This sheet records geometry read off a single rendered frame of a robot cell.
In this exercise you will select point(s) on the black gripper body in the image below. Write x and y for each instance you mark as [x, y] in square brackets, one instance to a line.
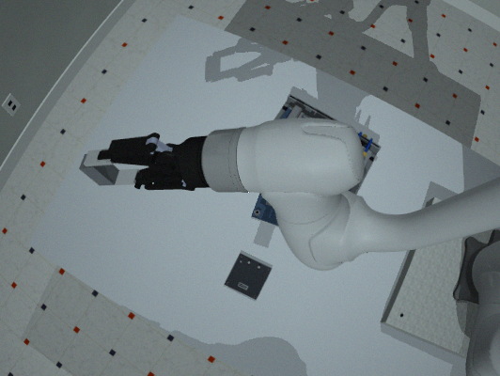
[186, 159]

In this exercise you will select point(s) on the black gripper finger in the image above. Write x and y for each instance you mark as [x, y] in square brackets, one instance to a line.
[144, 149]
[147, 176]

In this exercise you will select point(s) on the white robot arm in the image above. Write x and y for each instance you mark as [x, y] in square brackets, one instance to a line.
[304, 168]

